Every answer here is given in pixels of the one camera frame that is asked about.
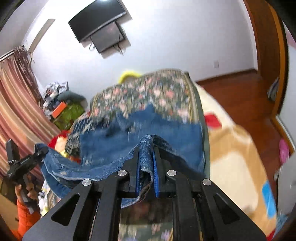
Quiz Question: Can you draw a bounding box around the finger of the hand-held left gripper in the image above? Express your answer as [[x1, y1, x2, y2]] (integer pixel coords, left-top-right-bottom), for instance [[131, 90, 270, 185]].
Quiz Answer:
[[30, 144, 50, 164]]

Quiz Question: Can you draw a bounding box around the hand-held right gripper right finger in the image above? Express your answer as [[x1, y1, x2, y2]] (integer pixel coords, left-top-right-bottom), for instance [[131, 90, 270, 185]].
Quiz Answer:
[[153, 146, 274, 241]]

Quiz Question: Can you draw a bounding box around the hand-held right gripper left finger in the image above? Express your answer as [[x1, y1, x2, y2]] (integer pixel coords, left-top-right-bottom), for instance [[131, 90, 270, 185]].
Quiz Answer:
[[22, 146, 142, 241]]

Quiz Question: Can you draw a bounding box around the blue denim jacket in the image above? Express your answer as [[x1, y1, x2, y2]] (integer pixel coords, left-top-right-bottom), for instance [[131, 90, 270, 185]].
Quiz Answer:
[[40, 104, 205, 209]]

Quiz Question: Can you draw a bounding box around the person's left forearm orange sleeve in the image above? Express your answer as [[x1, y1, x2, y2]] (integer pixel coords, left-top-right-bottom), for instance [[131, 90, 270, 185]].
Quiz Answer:
[[10, 199, 42, 240]]

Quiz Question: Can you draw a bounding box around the person's left hand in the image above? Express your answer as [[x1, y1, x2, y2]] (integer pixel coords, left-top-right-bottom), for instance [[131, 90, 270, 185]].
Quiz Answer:
[[15, 174, 39, 202]]

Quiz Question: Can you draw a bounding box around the red plush toy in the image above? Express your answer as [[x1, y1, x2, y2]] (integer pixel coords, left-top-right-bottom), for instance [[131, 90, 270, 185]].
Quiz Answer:
[[47, 130, 75, 161]]

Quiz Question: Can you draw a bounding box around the black white patterned cloth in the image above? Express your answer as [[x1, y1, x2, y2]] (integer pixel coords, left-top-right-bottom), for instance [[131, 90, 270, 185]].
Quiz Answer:
[[65, 115, 105, 158]]

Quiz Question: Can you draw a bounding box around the orange box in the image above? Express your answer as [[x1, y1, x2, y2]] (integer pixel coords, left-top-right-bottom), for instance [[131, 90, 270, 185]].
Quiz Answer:
[[51, 102, 66, 119]]

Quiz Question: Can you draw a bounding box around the striped brown curtain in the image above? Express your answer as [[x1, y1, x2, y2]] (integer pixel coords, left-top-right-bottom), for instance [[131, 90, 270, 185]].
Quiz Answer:
[[0, 45, 61, 180]]

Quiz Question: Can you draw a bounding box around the pile of mixed clutter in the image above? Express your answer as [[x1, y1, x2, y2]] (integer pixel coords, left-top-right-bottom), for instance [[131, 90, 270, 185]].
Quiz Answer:
[[43, 81, 69, 114]]

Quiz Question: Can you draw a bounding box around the grey pillow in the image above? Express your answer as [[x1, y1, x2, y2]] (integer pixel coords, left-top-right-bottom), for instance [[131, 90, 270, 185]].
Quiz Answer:
[[58, 91, 88, 108]]

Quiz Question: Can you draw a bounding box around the cream printed blanket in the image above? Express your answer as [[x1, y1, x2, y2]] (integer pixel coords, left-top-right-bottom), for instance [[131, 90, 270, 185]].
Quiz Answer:
[[194, 81, 278, 240]]

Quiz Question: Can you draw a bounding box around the dark floral blanket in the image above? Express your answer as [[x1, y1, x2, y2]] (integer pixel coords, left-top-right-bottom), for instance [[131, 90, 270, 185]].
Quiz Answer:
[[89, 68, 207, 241]]

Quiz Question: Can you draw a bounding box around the yellow fuzzy object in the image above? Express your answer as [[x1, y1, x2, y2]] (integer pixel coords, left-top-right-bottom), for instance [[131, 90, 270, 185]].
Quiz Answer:
[[118, 70, 142, 84]]

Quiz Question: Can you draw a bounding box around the pink object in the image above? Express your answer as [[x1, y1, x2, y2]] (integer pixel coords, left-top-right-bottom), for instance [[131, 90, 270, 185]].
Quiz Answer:
[[278, 138, 290, 165]]

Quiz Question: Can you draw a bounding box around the wooden wardrobe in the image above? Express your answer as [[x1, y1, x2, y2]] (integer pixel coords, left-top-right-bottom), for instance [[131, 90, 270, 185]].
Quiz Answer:
[[266, 0, 292, 149]]

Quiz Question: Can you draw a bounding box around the wooden room door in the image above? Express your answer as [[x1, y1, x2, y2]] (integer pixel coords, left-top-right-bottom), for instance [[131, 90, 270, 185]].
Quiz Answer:
[[244, 0, 278, 80]]

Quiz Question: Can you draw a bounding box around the black monitor cable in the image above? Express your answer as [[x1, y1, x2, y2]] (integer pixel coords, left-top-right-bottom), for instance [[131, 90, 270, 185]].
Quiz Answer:
[[116, 22, 127, 55]]

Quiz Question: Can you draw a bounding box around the black wall television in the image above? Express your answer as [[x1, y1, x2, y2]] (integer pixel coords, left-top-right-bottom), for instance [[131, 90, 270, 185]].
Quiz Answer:
[[68, 0, 128, 43]]

